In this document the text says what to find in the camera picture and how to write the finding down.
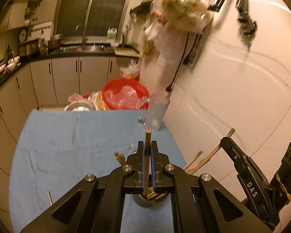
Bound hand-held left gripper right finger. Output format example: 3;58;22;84
151;140;273;233

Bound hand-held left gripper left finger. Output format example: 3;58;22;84
21;141;146;233

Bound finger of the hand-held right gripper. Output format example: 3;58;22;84
220;136;274;222

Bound bundle of wooden chopsticks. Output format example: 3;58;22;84
141;187;166;202

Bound grey chopstick holder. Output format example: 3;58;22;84
133;191;171;208

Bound small brown wooden piece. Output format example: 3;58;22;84
114;151;126;165

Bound clear glass mug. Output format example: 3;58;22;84
139;94;171;132

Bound blue table cloth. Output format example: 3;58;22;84
8;109;187;233

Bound clear plastic food bag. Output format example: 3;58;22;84
68;91;105;111

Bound red plastic basket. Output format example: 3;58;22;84
102;78;150;110

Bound crumpled clear plastic bag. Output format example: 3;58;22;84
120;61;141;80

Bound pale cutting board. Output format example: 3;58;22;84
114;48;140;58

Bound white hanging plastic bag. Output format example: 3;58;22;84
144;17;188;95

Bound beige base kitchen cabinets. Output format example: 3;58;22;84
0;55;140;224

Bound steel sink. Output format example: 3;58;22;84
61;44;107;52

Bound white green-labelled jug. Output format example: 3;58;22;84
106;27;118;43

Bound chrome faucet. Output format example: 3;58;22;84
75;24;88;48

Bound black kitchen countertop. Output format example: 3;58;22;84
0;45;140;97

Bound brown cooking pot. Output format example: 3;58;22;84
47;34;65;50

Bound steel box appliance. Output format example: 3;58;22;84
17;39;40;57

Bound hanging plastic bag of food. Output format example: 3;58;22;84
152;0;212;33

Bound kitchen window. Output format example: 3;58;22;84
54;0;134;40

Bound dark kettle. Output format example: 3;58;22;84
3;49;14;62

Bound black power cable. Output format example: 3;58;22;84
166;31;190;93

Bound wall socket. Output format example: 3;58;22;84
183;49;200;68

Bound dark wall-mounted rack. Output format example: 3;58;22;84
130;1;153;21

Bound beige wall cabinets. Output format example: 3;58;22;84
0;0;52;32

